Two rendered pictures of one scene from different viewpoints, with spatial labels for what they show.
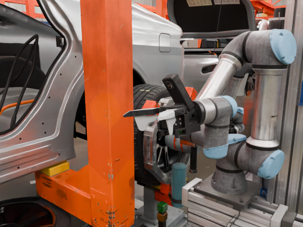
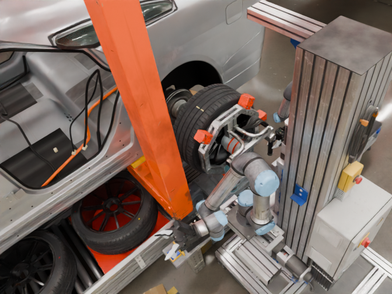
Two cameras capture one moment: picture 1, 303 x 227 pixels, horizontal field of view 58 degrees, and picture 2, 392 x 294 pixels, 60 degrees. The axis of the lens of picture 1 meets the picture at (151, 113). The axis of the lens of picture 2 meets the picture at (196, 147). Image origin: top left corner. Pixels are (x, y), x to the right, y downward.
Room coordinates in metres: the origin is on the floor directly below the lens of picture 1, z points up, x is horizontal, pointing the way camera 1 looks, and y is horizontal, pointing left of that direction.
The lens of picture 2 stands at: (0.05, -0.47, 2.74)
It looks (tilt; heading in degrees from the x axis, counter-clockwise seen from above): 49 degrees down; 20
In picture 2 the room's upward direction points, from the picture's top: 11 degrees counter-clockwise
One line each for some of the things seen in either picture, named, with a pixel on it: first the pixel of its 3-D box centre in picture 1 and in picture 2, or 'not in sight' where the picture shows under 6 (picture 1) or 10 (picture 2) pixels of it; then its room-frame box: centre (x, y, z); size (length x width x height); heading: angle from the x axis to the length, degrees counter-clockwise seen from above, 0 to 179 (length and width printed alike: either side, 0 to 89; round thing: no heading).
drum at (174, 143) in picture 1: (183, 140); (237, 146); (1.62, -0.20, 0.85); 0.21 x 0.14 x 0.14; 52
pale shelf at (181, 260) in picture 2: not in sight; (192, 240); (1.06, 0.07, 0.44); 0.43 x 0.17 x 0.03; 142
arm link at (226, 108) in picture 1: (218, 109); (214, 221); (0.83, -0.21, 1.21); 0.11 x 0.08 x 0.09; 127
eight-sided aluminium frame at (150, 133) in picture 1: (174, 138); (230, 140); (1.67, -0.15, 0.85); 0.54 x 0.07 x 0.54; 142
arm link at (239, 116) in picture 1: (236, 115); not in sight; (1.89, -0.60, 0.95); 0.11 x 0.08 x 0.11; 113
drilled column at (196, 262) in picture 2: not in sight; (193, 255); (1.03, 0.09, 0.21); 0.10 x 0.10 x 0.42; 52
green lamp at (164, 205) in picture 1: (162, 206); not in sight; (1.21, -0.05, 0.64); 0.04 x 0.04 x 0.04; 52
